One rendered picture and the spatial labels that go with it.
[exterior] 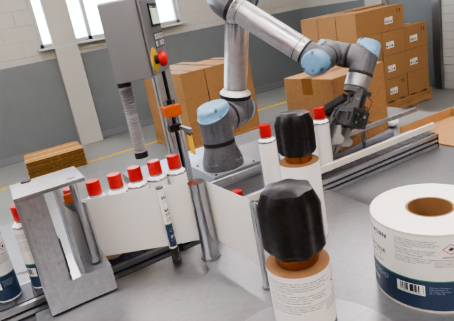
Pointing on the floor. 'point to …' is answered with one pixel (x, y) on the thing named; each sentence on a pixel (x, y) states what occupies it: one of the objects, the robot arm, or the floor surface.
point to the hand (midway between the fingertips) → (332, 150)
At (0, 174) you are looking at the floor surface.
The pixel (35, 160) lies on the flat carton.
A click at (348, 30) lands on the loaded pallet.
